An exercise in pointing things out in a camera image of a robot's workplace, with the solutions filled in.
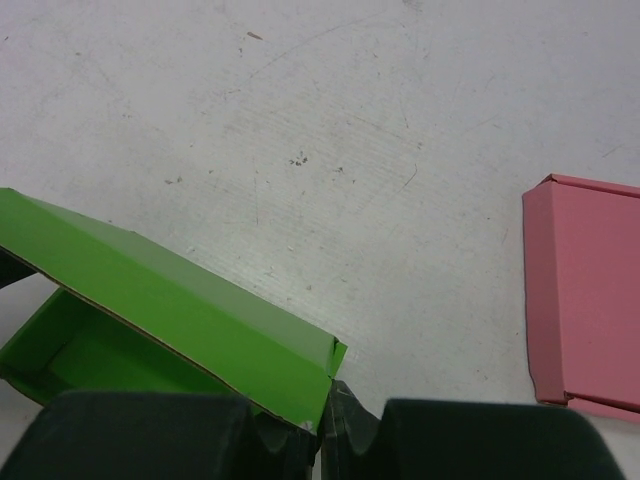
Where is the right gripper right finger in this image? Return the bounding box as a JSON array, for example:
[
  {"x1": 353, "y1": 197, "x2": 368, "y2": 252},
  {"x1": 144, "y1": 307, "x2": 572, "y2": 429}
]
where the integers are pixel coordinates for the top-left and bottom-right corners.
[{"x1": 322, "y1": 381, "x2": 624, "y2": 479}]

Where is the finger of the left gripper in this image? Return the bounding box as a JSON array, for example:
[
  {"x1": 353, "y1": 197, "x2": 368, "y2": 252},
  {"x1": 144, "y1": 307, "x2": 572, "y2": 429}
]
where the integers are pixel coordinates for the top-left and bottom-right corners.
[{"x1": 0, "y1": 250, "x2": 36, "y2": 289}]

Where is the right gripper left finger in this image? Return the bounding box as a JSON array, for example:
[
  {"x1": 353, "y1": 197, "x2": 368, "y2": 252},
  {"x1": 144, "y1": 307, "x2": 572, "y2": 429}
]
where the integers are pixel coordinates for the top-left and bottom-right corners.
[{"x1": 1, "y1": 392, "x2": 318, "y2": 479}]

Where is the green paper box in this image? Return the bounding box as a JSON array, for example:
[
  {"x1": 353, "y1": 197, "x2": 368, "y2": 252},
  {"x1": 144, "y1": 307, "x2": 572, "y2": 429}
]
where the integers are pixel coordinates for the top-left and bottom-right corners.
[{"x1": 1, "y1": 188, "x2": 346, "y2": 432}]

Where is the pink paper box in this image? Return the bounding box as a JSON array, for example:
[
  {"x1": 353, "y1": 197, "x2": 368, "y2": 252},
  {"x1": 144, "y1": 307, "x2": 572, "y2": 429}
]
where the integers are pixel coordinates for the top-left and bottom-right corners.
[{"x1": 522, "y1": 174, "x2": 639, "y2": 423}]

